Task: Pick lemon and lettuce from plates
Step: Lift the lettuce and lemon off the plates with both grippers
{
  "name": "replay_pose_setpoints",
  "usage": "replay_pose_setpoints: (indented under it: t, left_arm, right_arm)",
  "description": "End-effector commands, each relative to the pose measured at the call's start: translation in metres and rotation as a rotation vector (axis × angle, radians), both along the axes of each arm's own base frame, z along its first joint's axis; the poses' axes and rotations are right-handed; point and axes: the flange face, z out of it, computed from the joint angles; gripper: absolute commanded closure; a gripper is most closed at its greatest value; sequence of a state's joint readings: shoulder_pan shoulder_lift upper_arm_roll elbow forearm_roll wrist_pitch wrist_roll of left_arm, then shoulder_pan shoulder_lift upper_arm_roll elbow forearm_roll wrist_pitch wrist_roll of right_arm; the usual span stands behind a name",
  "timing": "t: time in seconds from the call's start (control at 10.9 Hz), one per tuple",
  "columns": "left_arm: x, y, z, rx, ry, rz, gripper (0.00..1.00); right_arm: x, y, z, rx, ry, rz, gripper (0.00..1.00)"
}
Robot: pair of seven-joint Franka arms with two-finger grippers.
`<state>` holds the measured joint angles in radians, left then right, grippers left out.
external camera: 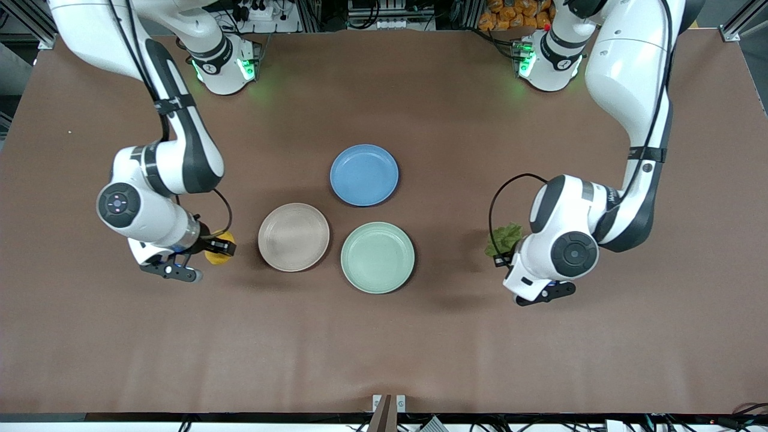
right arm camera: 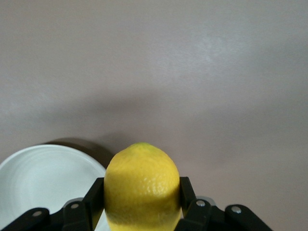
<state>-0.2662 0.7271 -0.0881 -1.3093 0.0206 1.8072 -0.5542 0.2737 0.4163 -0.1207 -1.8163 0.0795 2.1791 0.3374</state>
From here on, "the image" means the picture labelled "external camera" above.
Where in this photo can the yellow lemon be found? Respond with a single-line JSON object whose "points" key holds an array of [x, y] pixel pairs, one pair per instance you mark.
{"points": [[218, 260]]}

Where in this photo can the green lettuce leaf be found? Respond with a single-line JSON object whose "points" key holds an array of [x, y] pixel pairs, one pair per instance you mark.
{"points": [[505, 237]]}

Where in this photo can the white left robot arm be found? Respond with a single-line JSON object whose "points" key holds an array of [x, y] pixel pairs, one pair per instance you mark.
{"points": [[630, 66]]}

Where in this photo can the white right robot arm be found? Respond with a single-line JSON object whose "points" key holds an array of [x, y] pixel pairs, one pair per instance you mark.
{"points": [[150, 222]]}

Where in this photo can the pale beige round plate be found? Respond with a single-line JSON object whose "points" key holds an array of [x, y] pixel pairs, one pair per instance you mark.
{"points": [[294, 237]]}

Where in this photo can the pale green round plate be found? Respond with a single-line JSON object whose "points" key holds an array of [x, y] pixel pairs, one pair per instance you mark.
{"points": [[377, 258]]}

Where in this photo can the blue round plate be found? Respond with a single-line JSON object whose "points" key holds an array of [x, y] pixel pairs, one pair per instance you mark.
{"points": [[364, 175]]}

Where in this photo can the white power strip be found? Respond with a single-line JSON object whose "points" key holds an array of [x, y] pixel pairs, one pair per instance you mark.
{"points": [[258, 12]]}

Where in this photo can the box of orange packets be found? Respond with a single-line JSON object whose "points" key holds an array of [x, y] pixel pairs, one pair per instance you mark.
{"points": [[504, 15]]}

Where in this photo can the brown post with white brackets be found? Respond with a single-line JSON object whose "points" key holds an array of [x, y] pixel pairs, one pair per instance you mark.
{"points": [[384, 420]]}

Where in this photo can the aluminium frame profile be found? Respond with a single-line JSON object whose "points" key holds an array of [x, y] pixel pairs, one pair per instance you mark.
{"points": [[45, 41], [731, 34]]}

